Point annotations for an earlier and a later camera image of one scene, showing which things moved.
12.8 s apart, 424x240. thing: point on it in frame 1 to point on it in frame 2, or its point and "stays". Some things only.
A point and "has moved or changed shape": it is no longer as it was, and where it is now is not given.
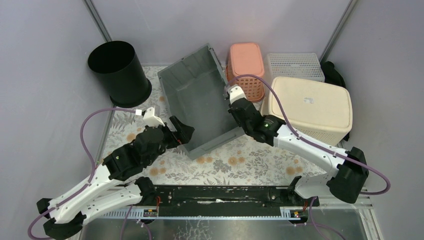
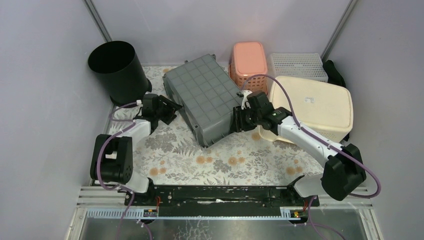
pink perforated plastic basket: x=247 y=58 stays
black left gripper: x=174 y=134 to x=166 y=109
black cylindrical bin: x=116 y=64 stays
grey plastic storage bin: x=193 y=87 has moved or changed shape
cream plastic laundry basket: x=319 y=109 stays
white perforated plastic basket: x=304 y=66 stays
